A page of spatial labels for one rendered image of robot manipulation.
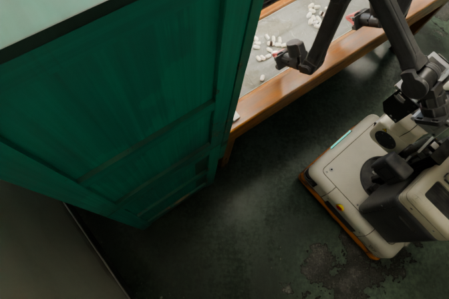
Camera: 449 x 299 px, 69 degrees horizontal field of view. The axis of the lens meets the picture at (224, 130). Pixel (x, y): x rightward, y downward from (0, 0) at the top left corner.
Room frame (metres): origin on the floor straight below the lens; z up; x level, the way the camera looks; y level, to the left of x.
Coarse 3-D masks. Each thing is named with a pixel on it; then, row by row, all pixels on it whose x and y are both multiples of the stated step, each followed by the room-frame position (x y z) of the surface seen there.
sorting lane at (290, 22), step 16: (304, 0) 1.33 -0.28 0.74; (320, 0) 1.35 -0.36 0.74; (352, 0) 1.40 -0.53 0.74; (272, 16) 1.18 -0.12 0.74; (288, 16) 1.20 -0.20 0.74; (304, 16) 1.23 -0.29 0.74; (320, 16) 1.25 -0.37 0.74; (256, 32) 1.06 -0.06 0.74; (272, 32) 1.08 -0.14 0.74; (288, 32) 1.10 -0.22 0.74; (304, 32) 1.12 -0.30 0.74; (336, 32) 1.17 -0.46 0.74; (272, 48) 0.99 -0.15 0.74; (256, 64) 0.88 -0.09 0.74; (272, 64) 0.90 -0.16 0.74; (256, 80) 0.79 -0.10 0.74; (240, 96) 0.69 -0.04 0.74
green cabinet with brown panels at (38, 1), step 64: (0, 0) 0.22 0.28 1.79; (64, 0) 0.24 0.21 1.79; (128, 0) 0.27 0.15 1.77; (192, 0) 0.33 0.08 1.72; (256, 0) 0.42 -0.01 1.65; (0, 64) 0.15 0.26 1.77; (64, 64) 0.19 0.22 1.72; (128, 64) 0.26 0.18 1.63; (192, 64) 0.35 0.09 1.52; (0, 128) 0.11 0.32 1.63; (64, 128) 0.15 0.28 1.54; (128, 128) 0.22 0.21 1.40; (192, 128) 0.34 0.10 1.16; (64, 192) 0.07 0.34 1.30; (128, 192) 0.14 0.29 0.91
